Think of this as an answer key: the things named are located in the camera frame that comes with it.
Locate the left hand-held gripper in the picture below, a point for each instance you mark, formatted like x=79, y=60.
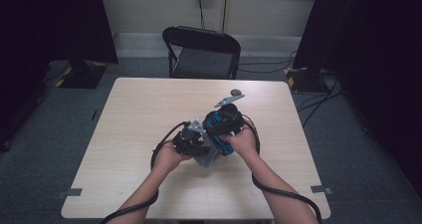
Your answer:
x=189, y=142

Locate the person's left hand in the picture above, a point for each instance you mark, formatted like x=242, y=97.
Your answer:
x=169, y=159

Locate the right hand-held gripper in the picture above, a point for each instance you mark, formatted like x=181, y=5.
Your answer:
x=229, y=119

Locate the person's right hand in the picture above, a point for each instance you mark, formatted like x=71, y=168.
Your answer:
x=244, y=144

